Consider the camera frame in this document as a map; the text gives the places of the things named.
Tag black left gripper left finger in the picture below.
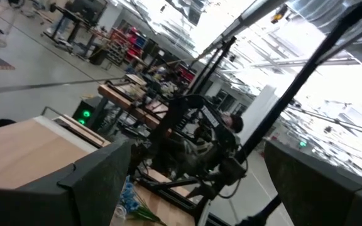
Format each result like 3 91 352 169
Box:
0 139 132 226

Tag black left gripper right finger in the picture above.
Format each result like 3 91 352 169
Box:
263 139 362 226

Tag blue artificial flower bunch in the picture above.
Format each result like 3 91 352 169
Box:
117 175 167 226

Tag black computer tower green lights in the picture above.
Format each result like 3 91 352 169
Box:
72 96 107 131

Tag wooden workbench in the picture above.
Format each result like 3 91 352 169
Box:
97 73 173 131

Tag person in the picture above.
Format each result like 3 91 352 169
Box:
220 112 244 134

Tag black metal table frame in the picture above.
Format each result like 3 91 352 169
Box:
135 0 362 226

